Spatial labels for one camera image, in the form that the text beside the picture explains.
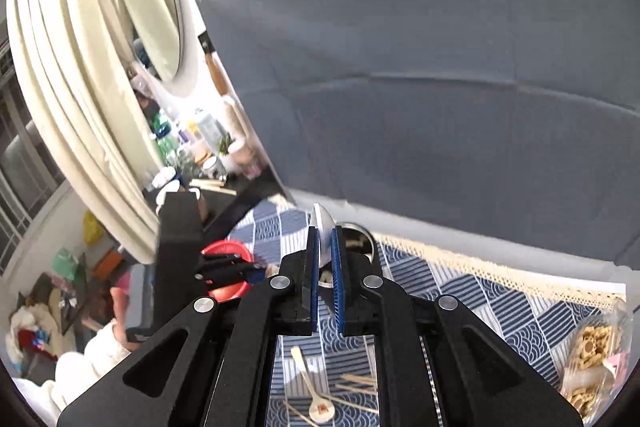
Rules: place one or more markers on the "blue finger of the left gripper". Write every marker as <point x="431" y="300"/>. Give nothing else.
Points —
<point x="230" y="281"/>
<point x="209" y="263"/>

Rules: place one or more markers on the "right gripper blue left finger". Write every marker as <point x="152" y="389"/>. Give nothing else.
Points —
<point x="308" y="293"/>

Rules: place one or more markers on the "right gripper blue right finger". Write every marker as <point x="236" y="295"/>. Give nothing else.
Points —
<point x="345" y="285"/>

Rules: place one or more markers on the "white ceramic spoon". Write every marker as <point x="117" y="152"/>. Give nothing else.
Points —
<point x="324" y="224"/>
<point x="321" y="410"/>

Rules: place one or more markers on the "white sleeve forearm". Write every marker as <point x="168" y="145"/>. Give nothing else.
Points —
<point x="75" y="373"/>

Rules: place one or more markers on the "person left hand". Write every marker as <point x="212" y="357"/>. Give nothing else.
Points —
<point x="120" y="306"/>

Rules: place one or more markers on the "red plastic bowl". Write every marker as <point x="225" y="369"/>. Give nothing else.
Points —
<point x="227" y="246"/>

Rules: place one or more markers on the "black cylindrical utensil holder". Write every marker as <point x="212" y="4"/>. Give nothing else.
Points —
<point x="357" y="239"/>

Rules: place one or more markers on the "dark side shelf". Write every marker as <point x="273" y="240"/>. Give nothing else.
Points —
<point x="235" y="201"/>

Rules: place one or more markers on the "blue patterned tablecloth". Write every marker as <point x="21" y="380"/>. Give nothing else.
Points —
<point x="448" y="340"/>

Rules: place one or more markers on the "wooden chopstick top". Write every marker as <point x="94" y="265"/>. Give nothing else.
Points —
<point x="369" y="381"/>

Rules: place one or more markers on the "wooden chopstick diagonal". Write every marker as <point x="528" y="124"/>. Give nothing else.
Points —
<point x="356" y="406"/>

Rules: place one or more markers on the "grey upholstered sofa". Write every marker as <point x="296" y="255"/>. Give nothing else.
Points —
<point x="516" y="119"/>

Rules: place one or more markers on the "clear plastic snack box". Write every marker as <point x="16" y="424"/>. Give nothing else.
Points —
<point x="597" y="365"/>

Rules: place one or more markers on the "cream curtain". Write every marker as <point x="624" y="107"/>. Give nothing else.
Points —
<point x="73" y="64"/>

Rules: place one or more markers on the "oval wall mirror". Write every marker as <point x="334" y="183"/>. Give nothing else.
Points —
<point x="156" y="35"/>

